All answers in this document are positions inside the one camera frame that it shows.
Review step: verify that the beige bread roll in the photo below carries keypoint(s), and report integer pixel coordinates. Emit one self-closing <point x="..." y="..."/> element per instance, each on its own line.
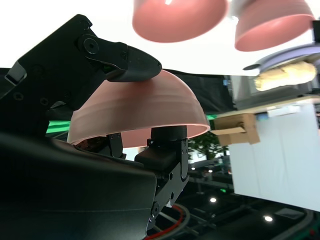
<point x="287" y="75"/>

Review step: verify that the green leafy plant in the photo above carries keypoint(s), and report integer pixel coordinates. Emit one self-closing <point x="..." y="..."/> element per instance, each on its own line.
<point x="207" y="147"/>

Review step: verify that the brown cardboard box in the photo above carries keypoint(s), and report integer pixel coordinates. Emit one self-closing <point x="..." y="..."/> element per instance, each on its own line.
<point x="240" y="136"/>

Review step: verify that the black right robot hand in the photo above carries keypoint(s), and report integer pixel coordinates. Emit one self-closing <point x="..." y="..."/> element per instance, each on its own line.
<point x="62" y="187"/>

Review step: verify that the purple plate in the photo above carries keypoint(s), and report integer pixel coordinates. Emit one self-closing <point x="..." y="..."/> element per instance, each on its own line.
<point x="282" y="56"/>

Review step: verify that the pink plastic bowl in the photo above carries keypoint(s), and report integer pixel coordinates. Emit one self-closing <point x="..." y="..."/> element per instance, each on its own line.
<point x="175" y="20"/>
<point x="262" y="37"/>
<point x="150" y="107"/>

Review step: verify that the black backdrop cloth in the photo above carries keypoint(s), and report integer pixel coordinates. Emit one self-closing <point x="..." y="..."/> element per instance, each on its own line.
<point x="215" y="92"/>

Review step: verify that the green cloth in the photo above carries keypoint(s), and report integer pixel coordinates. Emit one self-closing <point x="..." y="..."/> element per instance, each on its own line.
<point x="58" y="126"/>

